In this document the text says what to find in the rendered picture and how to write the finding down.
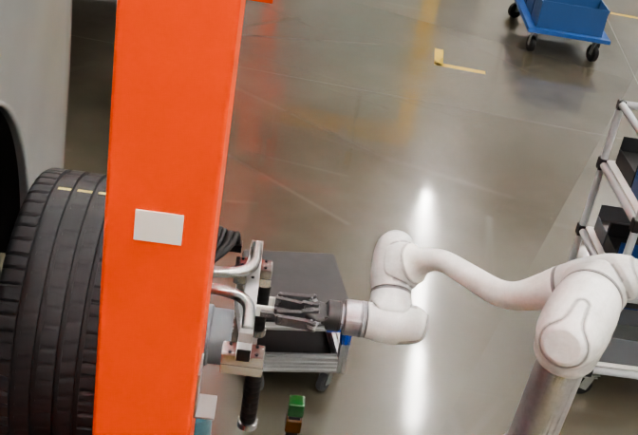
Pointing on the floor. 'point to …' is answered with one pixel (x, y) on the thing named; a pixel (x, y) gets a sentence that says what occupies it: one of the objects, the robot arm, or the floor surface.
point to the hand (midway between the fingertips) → (259, 305)
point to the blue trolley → (560, 9)
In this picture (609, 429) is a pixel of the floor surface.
